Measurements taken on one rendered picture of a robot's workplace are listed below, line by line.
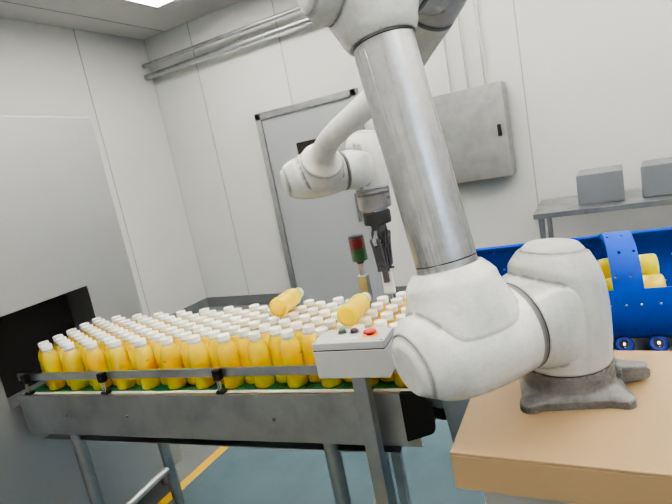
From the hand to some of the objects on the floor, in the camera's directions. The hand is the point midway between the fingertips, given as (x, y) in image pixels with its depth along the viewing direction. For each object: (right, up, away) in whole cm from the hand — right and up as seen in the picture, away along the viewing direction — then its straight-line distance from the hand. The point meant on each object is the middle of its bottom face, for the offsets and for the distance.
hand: (388, 281), depth 140 cm
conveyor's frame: (-40, -121, +64) cm, 142 cm away
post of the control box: (+11, -120, +12) cm, 121 cm away
